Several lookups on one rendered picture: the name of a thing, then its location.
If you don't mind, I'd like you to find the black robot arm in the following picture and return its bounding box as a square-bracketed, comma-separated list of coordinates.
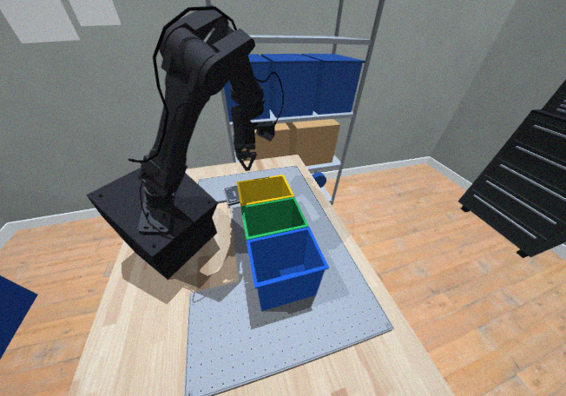
[138, 10, 275, 234]

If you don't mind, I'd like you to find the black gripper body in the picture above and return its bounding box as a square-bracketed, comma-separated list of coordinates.
[233, 124, 255, 156]

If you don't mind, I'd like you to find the yellow bin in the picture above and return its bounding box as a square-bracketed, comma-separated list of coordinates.
[237, 175, 294, 207]

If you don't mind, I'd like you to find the green bin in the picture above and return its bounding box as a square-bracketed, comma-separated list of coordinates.
[241, 197, 309, 241]

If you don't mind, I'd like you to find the blue open-top bin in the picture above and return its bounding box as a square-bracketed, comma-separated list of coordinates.
[247, 227, 329, 311]

